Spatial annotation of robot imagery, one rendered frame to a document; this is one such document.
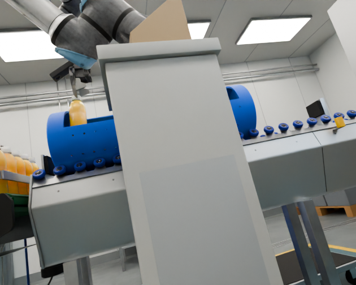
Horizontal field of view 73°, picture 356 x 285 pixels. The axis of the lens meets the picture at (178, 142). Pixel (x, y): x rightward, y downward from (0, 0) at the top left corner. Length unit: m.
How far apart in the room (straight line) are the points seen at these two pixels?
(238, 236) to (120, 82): 0.44
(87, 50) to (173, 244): 0.62
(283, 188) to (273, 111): 4.67
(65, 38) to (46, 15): 0.08
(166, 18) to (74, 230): 0.78
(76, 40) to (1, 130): 4.35
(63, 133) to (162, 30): 0.56
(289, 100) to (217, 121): 5.52
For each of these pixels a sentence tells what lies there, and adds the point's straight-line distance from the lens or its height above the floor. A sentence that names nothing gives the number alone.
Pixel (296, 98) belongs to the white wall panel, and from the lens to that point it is 6.25.
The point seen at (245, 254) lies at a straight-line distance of 0.59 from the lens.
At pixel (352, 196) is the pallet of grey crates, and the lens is 4.12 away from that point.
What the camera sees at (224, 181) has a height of 0.77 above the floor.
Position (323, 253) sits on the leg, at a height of 0.41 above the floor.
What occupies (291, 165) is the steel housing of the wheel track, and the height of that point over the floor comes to 0.78.
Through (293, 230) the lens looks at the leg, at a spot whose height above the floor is 0.49.
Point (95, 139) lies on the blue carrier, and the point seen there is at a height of 1.05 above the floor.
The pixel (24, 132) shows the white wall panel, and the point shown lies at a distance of 4.98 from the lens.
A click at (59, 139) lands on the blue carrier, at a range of 1.02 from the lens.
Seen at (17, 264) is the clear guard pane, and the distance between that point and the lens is 1.50.
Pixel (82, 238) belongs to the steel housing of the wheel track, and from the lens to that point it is 1.02.
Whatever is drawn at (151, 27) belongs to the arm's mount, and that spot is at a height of 1.21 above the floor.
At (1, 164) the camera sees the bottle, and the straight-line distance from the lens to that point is 1.04.
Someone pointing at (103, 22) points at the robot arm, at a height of 1.32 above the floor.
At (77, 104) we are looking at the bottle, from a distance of 1.11.
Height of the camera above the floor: 0.76
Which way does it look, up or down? 13 degrees up
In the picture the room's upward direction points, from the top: 13 degrees counter-clockwise
